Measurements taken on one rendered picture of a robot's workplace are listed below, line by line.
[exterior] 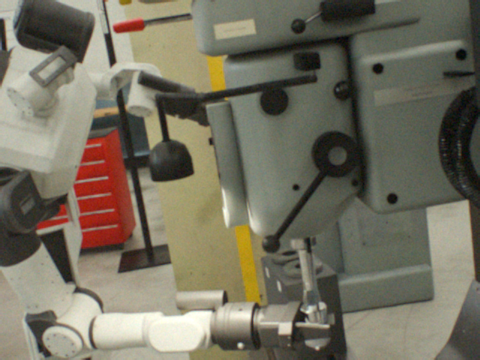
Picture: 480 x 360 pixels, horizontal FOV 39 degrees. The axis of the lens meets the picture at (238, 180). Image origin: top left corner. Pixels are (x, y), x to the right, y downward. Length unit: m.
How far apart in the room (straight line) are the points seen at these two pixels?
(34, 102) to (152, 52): 1.63
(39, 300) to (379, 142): 0.70
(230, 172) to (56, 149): 0.36
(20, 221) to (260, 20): 0.56
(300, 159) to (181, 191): 1.88
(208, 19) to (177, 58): 1.84
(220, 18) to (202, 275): 2.12
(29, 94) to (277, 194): 0.48
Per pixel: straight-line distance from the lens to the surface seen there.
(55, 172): 1.33
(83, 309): 1.40
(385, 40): 1.07
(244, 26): 1.01
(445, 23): 1.10
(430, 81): 1.08
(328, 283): 1.51
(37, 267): 1.32
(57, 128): 1.34
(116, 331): 1.36
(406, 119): 1.08
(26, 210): 1.28
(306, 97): 1.05
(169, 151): 1.08
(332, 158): 1.04
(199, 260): 3.00
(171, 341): 1.29
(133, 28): 1.22
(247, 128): 1.06
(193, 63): 2.85
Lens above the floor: 1.66
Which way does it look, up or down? 12 degrees down
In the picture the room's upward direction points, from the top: 9 degrees counter-clockwise
